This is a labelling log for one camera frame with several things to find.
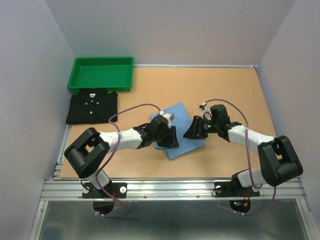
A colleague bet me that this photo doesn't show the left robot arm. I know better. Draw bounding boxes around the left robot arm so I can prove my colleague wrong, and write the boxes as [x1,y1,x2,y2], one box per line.
[64,113,179,197]

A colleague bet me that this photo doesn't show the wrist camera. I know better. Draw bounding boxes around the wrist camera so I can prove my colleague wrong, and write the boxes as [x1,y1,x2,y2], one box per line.
[158,110,175,128]
[198,101,212,120]

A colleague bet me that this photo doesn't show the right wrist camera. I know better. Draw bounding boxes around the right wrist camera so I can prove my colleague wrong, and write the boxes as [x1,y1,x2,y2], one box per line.
[198,101,212,120]

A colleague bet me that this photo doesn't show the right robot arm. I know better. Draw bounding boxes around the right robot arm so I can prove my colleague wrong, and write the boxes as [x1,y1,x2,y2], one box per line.
[183,104,303,195]

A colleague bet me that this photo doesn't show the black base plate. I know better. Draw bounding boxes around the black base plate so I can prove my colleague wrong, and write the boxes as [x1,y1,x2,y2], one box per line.
[212,181,260,198]
[81,182,127,199]

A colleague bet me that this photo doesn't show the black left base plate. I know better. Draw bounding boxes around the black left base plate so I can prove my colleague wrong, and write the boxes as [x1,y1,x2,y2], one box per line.
[81,182,127,199]

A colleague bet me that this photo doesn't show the aluminium mounting rail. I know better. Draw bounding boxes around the aluminium mounting rail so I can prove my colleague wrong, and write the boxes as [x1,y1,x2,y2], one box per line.
[40,178,307,202]

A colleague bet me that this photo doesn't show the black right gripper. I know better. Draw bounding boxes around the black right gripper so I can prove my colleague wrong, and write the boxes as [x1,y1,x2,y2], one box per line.
[182,115,219,140]

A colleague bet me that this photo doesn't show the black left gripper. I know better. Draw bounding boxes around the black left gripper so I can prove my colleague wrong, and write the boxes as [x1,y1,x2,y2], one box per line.
[152,125,179,148]

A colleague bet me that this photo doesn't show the green plastic tray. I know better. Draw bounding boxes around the green plastic tray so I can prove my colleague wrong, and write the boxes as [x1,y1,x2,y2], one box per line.
[67,56,135,94]

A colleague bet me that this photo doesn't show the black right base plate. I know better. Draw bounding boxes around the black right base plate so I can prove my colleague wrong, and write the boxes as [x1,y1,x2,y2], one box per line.
[212,181,260,198]

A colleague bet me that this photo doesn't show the folded black shirt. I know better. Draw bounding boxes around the folded black shirt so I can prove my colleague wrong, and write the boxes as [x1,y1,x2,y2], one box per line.
[65,88,118,125]

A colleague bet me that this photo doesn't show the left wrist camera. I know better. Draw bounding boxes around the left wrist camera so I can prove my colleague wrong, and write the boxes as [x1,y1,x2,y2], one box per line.
[158,110,175,128]

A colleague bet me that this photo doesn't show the light blue long sleeve shirt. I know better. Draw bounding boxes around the light blue long sleeve shirt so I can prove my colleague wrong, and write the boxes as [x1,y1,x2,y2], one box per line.
[153,102,206,160]

